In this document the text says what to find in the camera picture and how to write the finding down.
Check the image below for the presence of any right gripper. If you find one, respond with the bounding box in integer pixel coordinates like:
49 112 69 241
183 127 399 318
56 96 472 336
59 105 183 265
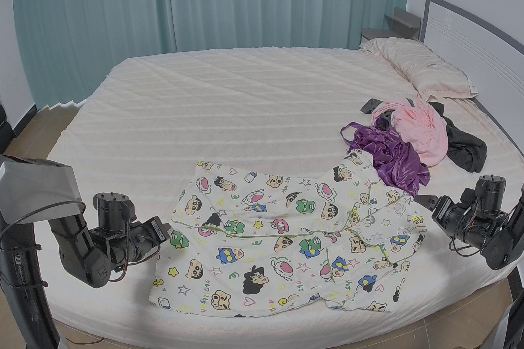
415 195 472 242

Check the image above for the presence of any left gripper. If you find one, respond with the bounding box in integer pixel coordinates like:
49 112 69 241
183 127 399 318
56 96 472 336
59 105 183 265
121 218 171 263

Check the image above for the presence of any white printed pyjama top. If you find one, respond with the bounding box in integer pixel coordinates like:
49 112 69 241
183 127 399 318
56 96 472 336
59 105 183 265
148 149 431 318

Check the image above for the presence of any purple satin garment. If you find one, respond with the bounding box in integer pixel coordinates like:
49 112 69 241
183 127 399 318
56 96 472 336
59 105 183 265
341 122 431 197

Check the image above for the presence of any black garment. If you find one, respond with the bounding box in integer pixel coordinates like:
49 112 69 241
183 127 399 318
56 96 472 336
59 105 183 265
360 98 488 174

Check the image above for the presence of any pink garment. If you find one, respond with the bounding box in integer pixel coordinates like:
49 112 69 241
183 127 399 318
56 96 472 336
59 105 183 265
370 96 449 167

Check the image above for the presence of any cream pillow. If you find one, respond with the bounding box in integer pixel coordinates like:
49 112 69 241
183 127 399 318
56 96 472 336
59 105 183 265
359 37 479 100

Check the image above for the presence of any bed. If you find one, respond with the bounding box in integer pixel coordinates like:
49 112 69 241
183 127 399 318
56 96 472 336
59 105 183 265
0 0 524 349

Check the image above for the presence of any dark grey chest of drawers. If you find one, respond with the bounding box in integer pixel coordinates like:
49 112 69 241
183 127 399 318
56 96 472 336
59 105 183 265
0 104 17 152

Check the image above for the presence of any grey bedside table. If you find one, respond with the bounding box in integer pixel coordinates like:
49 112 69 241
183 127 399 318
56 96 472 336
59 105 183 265
361 7 422 42

